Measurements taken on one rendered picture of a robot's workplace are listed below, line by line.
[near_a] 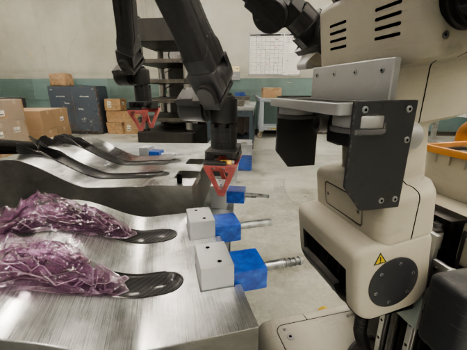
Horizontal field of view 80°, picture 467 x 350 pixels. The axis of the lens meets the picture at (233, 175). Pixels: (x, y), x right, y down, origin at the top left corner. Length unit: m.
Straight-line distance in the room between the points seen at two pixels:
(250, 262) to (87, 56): 7.93
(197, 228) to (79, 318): 0.18
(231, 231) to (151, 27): 4.35
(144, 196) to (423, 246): 0.51
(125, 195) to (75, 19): 7.86
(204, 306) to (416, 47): 0.42
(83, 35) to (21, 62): 1.80
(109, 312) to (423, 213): 0.49
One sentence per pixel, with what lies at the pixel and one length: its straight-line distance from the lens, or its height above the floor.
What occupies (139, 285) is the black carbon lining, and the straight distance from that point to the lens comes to 0.35.
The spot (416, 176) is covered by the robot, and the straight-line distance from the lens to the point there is 0.60.
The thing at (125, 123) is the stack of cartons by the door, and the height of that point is 0.24.
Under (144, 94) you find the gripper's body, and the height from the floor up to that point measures 1.04.
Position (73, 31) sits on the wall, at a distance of 8.35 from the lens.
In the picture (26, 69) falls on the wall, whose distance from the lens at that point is 9.08.
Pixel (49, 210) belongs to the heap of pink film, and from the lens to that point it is 0.42.
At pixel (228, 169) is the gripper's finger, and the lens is 0.56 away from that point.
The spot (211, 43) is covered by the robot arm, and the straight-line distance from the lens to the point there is 0.52.
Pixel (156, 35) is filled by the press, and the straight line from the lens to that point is 4.61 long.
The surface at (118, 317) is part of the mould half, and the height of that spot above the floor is 0.86.
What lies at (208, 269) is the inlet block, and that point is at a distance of 0.31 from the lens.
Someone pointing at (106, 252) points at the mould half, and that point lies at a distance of 0.38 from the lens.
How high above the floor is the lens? 1.06
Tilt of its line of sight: 17 degrees down
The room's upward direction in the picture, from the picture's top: straight up
